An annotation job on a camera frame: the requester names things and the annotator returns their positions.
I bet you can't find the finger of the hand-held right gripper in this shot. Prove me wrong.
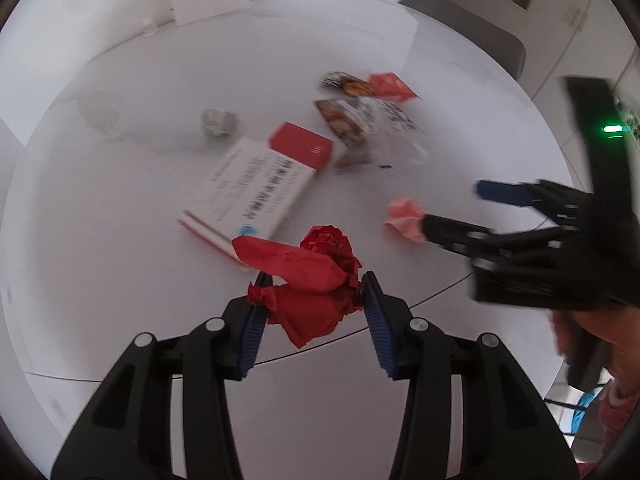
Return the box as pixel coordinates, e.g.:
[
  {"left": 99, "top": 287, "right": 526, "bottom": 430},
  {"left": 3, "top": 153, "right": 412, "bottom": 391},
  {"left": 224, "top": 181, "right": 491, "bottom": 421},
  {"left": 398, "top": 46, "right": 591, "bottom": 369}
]
[
  {"left": 421, "top": 212, "right": 566, "bottom": 262},
  {"left": 475, "top": 178, "right": 596, "bottom": 228}
]

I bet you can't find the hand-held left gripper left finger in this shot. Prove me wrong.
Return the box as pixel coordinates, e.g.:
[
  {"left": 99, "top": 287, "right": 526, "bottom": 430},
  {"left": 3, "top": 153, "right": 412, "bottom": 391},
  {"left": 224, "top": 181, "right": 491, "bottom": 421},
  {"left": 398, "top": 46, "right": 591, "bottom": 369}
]
[{"left": 50, "top": 272, "right": 274, "bottom": 480}]

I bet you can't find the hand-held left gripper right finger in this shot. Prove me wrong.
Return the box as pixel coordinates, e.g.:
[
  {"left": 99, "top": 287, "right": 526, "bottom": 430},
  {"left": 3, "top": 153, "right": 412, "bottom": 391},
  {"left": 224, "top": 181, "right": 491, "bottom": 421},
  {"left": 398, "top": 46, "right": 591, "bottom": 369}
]
[{"left": 360, "top": 270, "right": 581, "bottom": 480}]

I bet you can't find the pink paper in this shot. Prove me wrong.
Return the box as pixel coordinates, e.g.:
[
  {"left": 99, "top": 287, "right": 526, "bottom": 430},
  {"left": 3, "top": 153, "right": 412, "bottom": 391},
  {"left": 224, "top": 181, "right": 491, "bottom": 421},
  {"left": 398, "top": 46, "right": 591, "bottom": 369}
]
[{"left": 384, "top": 198, "right": 427, "bottom": 242}]

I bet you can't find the red paper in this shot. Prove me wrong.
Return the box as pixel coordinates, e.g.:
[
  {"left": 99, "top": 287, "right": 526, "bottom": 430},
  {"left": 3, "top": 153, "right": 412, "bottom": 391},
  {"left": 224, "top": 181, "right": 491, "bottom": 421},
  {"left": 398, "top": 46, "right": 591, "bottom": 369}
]
[{"left": 231, "top": 225, "right": 363, "bottom": 350}]

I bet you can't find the person's right hand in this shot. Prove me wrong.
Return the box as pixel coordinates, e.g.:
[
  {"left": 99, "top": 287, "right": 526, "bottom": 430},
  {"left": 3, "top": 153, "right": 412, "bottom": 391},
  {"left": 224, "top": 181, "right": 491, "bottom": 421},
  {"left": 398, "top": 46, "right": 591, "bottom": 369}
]
[{"left": 550, "top": 306, "right": 637, "bottom": 388}]

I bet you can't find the clear printed wrapper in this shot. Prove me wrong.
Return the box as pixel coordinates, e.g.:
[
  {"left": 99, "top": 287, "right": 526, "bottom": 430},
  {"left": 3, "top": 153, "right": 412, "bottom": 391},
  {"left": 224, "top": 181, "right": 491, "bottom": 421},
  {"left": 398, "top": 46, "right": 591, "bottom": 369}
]
[{"left": 357, "top": 97, "right": 429, "bottom": 164}]

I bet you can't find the white medicine box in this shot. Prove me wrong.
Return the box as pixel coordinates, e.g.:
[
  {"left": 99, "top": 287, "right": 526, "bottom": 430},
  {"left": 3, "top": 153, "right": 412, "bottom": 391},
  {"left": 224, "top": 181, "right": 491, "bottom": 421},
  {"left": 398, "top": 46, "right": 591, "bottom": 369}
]
[{"left": 177, "top": 136, "right": 321, "bottom": 267}]

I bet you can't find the red-orange wrapper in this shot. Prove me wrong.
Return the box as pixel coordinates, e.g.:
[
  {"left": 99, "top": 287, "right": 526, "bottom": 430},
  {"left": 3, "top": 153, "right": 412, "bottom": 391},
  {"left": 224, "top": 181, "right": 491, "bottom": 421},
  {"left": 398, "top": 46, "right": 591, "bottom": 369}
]
[{"left": 367, "top": 72, "right": 424, "bottom": 102}]

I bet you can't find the beige wardrobe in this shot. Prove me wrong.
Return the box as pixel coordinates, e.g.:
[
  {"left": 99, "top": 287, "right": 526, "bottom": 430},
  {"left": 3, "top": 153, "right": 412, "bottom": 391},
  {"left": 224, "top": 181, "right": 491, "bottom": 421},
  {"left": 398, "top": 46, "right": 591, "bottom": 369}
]
[{"left": 520, "top": 0, "right": 640, "bottom": 103}]

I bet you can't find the small red box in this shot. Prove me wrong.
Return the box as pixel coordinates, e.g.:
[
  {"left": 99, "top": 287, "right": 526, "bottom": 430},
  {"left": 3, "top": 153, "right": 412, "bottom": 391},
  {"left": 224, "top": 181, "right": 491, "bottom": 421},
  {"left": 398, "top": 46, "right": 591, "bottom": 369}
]
[{"left": 268, "top": 121, "right": 334, "bottom": 170}]

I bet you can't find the grey chair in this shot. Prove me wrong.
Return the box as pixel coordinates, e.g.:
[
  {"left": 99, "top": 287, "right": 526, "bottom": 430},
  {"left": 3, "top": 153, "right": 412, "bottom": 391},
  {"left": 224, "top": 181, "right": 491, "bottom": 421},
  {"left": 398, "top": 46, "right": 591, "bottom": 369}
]
[{"left": 400, "top": 0, "right": 527, "bottom": 81}]

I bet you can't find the dark snack wrapper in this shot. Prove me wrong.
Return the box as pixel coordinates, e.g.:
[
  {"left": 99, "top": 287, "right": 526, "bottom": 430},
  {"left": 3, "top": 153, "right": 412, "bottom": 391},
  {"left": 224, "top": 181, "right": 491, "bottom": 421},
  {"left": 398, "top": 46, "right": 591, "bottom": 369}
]
[{"left": 321, "top": 71, "right": 376, "bottom": 97}]

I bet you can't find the small white crumpled paper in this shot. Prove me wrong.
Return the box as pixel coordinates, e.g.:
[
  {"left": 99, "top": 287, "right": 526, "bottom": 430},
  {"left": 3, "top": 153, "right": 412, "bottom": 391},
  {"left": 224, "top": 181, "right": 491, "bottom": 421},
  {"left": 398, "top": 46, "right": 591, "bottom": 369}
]
[{"left": 200, "top": 108, "right": 239, "bottom": 140}]

